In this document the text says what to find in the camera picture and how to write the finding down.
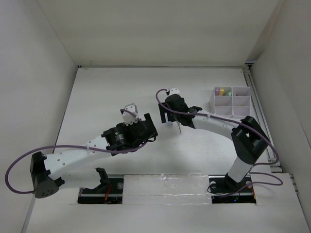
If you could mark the black handled scissors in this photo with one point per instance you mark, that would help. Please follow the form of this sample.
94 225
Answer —
179 127

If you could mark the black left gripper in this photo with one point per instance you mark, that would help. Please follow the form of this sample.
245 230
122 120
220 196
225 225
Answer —
126 127

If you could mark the white compartment organizer box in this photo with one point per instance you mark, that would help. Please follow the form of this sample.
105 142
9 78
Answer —
231 106

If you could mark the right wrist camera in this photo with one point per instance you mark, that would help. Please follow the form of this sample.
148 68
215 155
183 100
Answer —
172 91

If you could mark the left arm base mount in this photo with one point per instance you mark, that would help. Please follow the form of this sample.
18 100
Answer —
108 191

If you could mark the blue spray bottle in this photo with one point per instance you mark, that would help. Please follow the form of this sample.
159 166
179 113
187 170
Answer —
168 123

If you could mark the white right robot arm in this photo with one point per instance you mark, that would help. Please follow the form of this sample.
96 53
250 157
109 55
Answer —
248 138

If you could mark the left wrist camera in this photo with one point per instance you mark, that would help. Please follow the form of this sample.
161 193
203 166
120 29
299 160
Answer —
130 114

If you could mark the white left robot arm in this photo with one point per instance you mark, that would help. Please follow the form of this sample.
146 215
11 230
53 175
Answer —
53 172

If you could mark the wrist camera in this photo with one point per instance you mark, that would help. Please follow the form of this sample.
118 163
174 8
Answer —
130 114
172 91

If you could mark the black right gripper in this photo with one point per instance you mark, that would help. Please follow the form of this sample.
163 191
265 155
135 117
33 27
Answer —
164 116

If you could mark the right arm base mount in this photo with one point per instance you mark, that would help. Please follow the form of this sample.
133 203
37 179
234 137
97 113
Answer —
224 191

